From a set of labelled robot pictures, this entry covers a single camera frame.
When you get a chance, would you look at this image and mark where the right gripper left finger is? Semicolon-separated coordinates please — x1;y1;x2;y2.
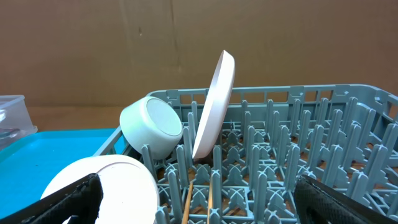
1;173;103;224

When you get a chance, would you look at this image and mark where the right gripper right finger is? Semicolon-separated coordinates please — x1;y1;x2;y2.
294;175;397;224

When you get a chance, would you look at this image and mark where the small pink plate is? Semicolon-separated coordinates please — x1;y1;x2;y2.
41;154;160;224

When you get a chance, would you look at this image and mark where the grey bowl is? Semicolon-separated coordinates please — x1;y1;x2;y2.
119;96;182;160

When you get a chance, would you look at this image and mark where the wooden chopstick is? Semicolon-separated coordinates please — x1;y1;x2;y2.
182;182;193;224
206;183;213;224

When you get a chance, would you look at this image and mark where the large white plate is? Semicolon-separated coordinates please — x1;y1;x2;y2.
192;50;235;159

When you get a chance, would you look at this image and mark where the grey dishwasher rack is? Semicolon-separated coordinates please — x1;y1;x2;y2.
93;83;398;224

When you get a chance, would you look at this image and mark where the clear plastic waste bin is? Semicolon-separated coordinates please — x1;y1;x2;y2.
1;95;37;150

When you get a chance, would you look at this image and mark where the teal serving tray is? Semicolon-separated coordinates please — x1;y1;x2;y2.
1;129;114;218

